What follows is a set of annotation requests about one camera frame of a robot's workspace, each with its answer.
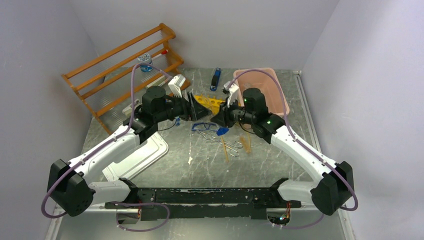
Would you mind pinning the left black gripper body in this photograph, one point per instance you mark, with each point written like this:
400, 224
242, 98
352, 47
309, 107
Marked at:
178, 107

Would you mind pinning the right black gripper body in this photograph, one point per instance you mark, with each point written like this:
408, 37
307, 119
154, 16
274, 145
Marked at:
233, 114

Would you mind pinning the graduated cylinder blue base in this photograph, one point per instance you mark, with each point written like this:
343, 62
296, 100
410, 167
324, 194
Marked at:
222, 131

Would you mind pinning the blue safety goggles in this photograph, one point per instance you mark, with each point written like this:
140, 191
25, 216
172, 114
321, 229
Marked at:
204, 127

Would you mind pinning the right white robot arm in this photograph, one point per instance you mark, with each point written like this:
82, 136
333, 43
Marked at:
332, 183

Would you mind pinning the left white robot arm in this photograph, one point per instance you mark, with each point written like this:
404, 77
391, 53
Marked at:
71, 184

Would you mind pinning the yellow test tube rack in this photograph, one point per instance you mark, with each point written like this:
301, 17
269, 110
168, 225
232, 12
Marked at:
213, 104

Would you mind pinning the pink plastic bin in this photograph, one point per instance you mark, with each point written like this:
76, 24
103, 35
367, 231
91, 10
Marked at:
266, 80

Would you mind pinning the beige stapler on shelf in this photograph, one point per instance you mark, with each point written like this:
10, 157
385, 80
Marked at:
128, 110

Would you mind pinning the red capped thermometer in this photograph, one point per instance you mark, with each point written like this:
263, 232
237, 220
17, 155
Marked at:
163, 53

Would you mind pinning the blue lidded jar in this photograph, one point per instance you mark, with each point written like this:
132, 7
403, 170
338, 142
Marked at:
145, 61

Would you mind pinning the metal tray lid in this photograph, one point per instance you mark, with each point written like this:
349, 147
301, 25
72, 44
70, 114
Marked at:
150, 152

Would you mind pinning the orange wooden shelf rack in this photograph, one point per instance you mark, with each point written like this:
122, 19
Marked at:
103, 84

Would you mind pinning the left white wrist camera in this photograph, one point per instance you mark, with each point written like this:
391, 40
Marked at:
175, 85

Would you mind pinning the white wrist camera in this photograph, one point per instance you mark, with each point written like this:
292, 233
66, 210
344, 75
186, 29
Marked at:
233, 90
175, 85

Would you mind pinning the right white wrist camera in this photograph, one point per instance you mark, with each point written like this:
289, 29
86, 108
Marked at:
233, 90

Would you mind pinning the black base frame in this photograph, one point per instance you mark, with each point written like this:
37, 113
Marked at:
197, 203

